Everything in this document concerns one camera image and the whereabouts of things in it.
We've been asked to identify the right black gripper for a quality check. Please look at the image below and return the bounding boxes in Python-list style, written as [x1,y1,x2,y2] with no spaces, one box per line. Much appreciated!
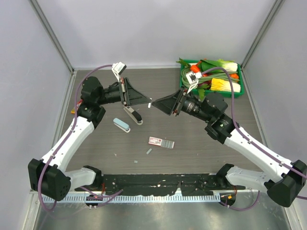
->
[153,85,213,123]

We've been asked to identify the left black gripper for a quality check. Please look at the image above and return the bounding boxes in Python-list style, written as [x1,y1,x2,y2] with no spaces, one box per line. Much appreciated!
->
[97,78,151,107]

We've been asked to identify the light blue stapler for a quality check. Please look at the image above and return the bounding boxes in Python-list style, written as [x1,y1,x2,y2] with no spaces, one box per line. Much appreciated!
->
[113,118,130,133]

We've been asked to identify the red white staple box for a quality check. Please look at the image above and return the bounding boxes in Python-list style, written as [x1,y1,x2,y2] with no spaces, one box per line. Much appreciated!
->
[148,137,175,149]

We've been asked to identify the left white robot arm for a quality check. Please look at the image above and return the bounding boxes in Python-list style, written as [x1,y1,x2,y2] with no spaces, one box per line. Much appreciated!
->
[28,76,151,201]

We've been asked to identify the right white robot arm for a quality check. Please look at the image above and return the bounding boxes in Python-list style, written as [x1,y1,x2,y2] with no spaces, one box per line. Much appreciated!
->
[152,88,307,207]

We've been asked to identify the green leafy herb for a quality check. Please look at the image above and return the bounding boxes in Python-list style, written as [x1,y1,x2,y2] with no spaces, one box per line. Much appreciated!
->
[197,88,206,102]

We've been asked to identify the orange carrot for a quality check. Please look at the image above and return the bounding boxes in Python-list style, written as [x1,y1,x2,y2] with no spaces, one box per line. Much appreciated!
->
[190,65,209,79]

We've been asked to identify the green long beans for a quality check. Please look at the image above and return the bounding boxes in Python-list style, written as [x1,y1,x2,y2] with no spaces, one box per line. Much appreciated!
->
[180,68,239,90]

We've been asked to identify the green plastic tray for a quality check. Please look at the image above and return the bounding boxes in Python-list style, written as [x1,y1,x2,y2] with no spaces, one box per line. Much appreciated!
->
[177,58,244,99]

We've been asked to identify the yellow white cabbage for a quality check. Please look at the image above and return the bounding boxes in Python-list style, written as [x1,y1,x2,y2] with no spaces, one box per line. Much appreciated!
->
[211,78,241,92]

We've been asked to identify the candy snack bag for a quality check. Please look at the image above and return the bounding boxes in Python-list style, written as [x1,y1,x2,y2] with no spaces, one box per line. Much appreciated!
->
[71,100,83,114]

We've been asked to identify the white green bok choy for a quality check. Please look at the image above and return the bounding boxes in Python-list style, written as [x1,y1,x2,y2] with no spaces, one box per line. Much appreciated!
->
[199,59,238,73]

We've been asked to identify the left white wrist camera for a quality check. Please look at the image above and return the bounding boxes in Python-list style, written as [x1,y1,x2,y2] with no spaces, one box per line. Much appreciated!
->
[111,62,127,82]

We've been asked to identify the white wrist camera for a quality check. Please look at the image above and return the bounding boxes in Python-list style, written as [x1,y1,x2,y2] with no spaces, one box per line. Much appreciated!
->
[186,71,202,93]
[111,62,127,82]

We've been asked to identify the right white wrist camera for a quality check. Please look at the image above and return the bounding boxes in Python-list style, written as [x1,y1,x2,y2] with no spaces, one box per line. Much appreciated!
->
[186,71,202,93]

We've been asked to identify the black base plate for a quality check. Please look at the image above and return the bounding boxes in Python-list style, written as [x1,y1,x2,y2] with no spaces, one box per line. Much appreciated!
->
[85,173,245,196]

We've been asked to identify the white slotted cable duct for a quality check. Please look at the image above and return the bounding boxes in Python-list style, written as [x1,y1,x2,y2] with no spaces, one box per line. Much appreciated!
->
[42,193,221,203]

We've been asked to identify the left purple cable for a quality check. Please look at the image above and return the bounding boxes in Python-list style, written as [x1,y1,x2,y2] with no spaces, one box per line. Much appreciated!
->
[38,64,125,211]

